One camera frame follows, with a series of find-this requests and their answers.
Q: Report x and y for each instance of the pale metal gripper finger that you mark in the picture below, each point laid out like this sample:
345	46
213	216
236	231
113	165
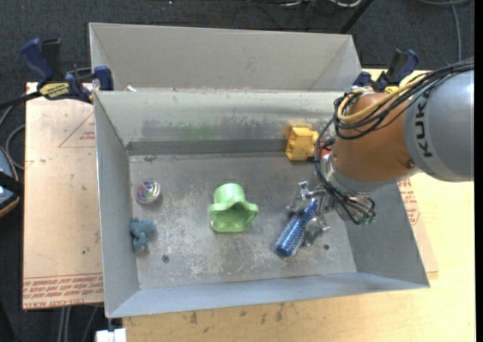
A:
317	228
306	192

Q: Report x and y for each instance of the blue textured bottle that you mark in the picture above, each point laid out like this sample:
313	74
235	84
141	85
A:
292	233

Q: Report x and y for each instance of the yellow toy block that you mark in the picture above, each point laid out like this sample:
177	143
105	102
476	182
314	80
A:
300	142

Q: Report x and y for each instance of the light green plastic cup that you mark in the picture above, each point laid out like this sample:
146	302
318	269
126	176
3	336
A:
232	210

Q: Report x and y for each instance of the grey metal bin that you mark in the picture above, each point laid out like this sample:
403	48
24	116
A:
226	257

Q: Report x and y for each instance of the shiny iridescent ball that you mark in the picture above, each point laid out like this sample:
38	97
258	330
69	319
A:
148	191

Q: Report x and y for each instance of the blue-grey toy animal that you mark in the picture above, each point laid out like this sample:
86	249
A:
141	231

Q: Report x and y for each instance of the brown cardboard board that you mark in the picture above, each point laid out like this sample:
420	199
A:
56	201

